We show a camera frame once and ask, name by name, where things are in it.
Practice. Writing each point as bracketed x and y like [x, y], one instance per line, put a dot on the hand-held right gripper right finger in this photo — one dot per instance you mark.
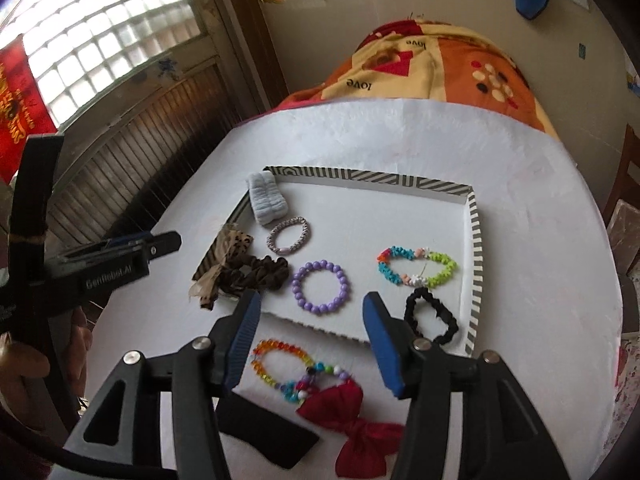
[382, 345]

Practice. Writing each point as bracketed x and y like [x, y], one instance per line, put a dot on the striped shallow tray box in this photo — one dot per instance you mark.
[380, 220]

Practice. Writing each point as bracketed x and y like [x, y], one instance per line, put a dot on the light blue scrunchie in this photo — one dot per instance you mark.
[267, 197]

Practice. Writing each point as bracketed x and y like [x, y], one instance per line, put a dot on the black scrunchie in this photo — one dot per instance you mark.
[411, 310]

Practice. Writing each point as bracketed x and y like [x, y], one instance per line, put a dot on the wall calendar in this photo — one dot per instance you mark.
[632, 75]

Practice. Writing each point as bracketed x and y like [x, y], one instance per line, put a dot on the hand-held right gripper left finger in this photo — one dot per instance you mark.
[245, 340]

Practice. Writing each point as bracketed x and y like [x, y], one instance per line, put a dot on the orange printed blanket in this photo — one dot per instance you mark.
[450, 75]

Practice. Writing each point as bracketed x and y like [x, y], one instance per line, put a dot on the glass block window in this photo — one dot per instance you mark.
[100, 35]

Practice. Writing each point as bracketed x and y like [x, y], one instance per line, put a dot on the red fabric bow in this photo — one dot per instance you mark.
[350, 410]

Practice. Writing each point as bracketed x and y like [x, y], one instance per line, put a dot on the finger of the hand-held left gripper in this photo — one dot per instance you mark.
[165, 244]

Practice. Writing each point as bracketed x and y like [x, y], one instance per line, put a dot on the wooden chair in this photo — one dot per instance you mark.
[622, 185]

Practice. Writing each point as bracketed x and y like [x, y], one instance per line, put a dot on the wooden slatted door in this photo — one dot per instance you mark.
[150, 150]

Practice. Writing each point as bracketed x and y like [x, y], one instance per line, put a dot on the floral cloth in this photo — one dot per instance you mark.
[625, 395]

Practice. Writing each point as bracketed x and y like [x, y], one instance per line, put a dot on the small green wall sticker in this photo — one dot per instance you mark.
[583, 50]

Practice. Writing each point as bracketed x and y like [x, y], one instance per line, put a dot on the brown leopard ribbon scrunchie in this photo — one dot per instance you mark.
[260, 270]

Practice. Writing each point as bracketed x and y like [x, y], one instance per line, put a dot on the red hanging banner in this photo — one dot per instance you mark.
[20, 105]

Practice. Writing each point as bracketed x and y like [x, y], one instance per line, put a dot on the black flat cloth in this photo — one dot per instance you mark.
[270, 435]

